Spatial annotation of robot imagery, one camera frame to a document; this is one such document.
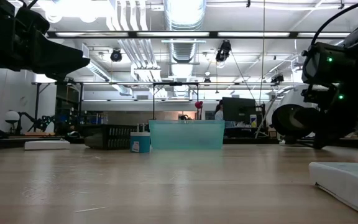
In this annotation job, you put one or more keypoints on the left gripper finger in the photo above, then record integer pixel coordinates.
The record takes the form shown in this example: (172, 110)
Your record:
(61, 62)

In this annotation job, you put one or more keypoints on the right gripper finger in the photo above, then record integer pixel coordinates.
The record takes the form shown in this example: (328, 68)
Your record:
(322, 140)

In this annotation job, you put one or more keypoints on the white product box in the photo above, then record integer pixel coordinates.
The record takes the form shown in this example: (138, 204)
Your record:
(346, 180)
(47, 145)

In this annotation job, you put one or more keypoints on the small blue white box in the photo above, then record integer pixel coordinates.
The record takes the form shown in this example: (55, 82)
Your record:
(140, 143)

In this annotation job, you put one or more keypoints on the black background robot arm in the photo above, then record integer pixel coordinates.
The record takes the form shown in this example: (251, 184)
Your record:
(43, 121)

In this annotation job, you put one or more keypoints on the translucent green plastic bin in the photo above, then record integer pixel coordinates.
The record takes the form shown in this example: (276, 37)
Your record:
(186, 135)

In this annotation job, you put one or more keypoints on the white cylindrical lamp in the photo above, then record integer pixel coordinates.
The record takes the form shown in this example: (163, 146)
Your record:
(291, 121)

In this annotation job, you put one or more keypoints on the dark storage shelf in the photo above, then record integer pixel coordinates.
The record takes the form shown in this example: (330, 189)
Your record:
(64, 109)

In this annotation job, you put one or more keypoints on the white globe lamp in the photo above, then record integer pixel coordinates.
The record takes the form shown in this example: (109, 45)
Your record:
(12, 116)

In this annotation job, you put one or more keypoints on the black monitor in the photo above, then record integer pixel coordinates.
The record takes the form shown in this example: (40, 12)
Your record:
(238, 109)

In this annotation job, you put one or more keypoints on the black plastic mesh basket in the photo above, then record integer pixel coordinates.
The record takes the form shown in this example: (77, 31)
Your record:
(110, 137)

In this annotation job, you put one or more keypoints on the person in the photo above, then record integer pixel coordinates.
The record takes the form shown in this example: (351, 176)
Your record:
(219, 115)

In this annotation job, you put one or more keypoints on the small red object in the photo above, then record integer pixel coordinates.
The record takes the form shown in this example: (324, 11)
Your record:
(199, 104)

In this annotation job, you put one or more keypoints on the round black ceiling camera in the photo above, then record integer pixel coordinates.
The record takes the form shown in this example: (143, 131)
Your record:
(116, 56)

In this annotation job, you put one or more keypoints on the long horizontal metal rail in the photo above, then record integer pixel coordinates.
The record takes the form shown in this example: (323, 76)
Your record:
(120, 83)

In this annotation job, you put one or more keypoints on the black aluminium table frame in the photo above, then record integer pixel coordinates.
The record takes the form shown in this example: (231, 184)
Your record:
(253, 140)

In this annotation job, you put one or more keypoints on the small black mounted camera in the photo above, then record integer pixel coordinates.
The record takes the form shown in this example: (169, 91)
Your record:
(277, 78)

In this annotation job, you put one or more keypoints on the black overhead frame beam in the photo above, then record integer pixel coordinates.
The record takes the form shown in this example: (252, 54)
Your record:
(132, 34)

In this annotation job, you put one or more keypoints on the silver ventilation duct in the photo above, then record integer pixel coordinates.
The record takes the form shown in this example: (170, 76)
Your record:
(183, 49)

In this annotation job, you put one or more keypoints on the black hanging camera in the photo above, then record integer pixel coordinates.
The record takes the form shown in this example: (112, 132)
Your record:
(224, 49)

